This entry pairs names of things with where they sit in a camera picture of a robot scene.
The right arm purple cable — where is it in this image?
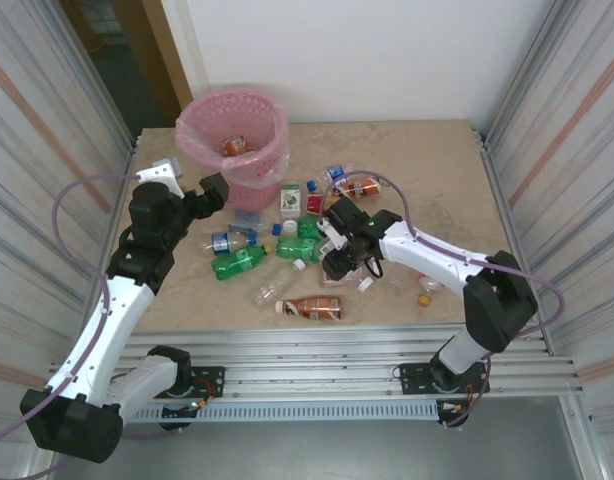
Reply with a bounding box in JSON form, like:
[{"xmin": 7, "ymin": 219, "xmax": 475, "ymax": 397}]
[{"xmin": 319, "ymin": 171, "xmax": 567, "ymax": 429}]

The crushed bottle dark blue label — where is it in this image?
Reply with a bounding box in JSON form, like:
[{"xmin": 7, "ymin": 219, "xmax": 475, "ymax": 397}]
[{"xmin": 227, "ymin": 209, "xmax": 264, "ymax": 234}]

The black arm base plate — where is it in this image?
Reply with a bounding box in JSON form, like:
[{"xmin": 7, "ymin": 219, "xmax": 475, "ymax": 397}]
[
  {"xmin": 397, "ymin": 362, "xmax": 490, "ymax": 399},
  {"xmin": 186, "ymin": 365, "xmax": 226, "ymax": 401}
]

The grey slotted cable duct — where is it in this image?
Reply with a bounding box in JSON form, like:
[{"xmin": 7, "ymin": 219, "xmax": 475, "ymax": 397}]
[{"xmin": 120, "ymin": 402, "xmax": 441, "ymax": 424}]

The orange label bottle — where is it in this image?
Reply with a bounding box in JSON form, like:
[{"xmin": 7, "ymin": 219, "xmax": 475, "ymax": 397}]
[{"xmin": 221, "ymin": 135, "xmax": 251, "ymax": 158}]

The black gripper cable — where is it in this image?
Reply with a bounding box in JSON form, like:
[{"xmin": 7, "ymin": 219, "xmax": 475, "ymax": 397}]
[{"xmin": 361, "ymin": 254, "xmax": 386, "ymax": 279}]

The clear plastic bottle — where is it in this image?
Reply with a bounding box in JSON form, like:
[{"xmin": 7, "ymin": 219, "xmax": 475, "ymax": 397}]
[{"xmin": 386, "ymin": 272, "xmax": 444, "ymax": 297}]

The brown Nescafe bottle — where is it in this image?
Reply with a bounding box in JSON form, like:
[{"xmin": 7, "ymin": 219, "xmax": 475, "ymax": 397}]
[
  {"xmin": 334, "ymin": 174, "xmax": 391, "ymax": 200},
  {"xmin": 274, "ymin": 295, "xmax": 344, "ymax": 322}
]

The clear bottle white cap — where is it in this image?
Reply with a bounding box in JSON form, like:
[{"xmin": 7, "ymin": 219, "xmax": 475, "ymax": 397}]
[{"xmin": 251, "ymin": 258, "xmax": 308, "ymax": 306}]

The pink plastic bin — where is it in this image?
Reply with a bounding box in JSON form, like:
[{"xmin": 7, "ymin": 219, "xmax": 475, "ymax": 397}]
[{"xmin": 175, "ymin": 88, "xmax": 291, "ymax": 210}]

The clear bottle blue label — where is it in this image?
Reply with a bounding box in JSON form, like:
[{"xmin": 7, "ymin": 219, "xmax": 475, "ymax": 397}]
[
  {"xmin": 200, "ymin": 230, "xmax": 261, "ymax": 255},
  {"xmin": 306, "ymin": 162, "xmax": 361, "ymax": 194}
]

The wooden door frame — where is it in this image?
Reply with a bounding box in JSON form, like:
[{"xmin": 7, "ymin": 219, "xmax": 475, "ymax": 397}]
[{"xmin": 111, "ymin": 0, "xmax": 194, "ymax": 130}]

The green white drink carton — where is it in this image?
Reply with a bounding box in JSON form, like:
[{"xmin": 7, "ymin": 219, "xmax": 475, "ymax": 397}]
[{"xmin": 279, "ymin": 183, "xmax": 303, "ymax": 217}]

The clear plastic bin liner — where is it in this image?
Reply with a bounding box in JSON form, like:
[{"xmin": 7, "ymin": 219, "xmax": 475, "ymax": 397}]
[{"xmin": 175, "ymin": 102, "xmax": 293, "ymax": 190}]

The aluminium rail frame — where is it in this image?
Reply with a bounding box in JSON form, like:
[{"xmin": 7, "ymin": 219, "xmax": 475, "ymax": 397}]
[{"xmin": 41, "ymin": 322, "xmax": 586, "ymax": 407}]

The crushed green plastic bottle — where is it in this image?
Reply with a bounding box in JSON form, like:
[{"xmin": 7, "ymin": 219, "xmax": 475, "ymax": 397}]
[{"xmin": 296, "ymin": 215, "xmax": 328, "ymax": 240}]

